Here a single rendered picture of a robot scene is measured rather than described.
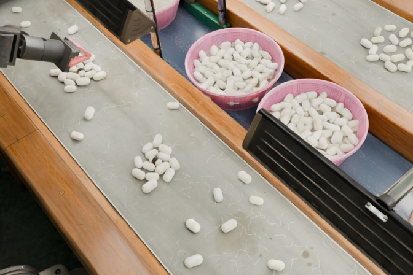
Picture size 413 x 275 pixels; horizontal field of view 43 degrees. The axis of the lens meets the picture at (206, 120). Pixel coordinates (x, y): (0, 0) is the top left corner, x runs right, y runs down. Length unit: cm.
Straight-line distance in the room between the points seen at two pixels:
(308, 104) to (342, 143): 14
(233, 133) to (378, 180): 36
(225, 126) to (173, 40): 47
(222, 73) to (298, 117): 25
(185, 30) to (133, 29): 61
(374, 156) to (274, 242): 38
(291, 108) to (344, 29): 33
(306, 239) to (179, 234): 27
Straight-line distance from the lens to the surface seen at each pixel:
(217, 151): 125
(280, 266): 108
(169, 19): 167
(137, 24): 107
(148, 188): 118
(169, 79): 138
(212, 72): 144
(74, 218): 118
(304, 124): 132
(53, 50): 131
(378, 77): 144
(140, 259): 109
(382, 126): 135
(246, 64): 146
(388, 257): 76
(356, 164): 133
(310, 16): 160
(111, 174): 125
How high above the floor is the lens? 174
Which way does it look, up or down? 50 degrees down
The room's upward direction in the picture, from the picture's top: 6 degrees counter-clockwise
